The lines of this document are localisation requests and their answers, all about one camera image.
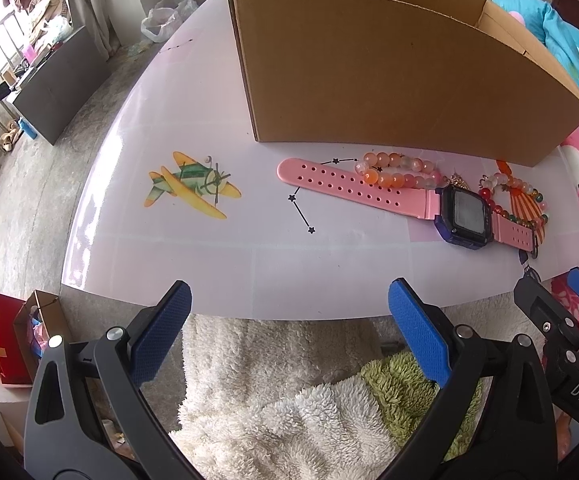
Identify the multicolour bead bracelet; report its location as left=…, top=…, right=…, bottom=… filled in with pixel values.
left=478, top=160, right=551, bottom=233

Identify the pink strap smart watch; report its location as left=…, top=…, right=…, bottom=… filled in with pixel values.
left=276, top=158, right=539, bottom=257

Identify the orange pink bead bracelet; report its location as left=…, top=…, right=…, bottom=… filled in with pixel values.
left=353, top=150, right=451, bottom=192

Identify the green fluffy cloth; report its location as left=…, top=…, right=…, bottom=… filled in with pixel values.
left=360, top=350, right=440, bottom=448

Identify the small cardboard box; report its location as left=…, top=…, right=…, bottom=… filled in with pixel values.
left=13, top=289, right=73, bottom=382

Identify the red paper bag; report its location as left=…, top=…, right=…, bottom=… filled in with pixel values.
left=0, top=294, right=32, bottom=387

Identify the white fluffy blanket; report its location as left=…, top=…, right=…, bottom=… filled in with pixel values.
left=169, top=314, right=398, bottom=479

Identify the brown cardboard box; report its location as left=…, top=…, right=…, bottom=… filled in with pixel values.
left=228, top=0, right=579, bottom=166

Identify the dark grey cabinet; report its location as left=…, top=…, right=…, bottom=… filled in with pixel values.
left=8, top=27, right=111, bottom=145

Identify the white plastic bag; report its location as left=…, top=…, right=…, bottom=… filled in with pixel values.
left=141, top=0, right=198, bottom=44

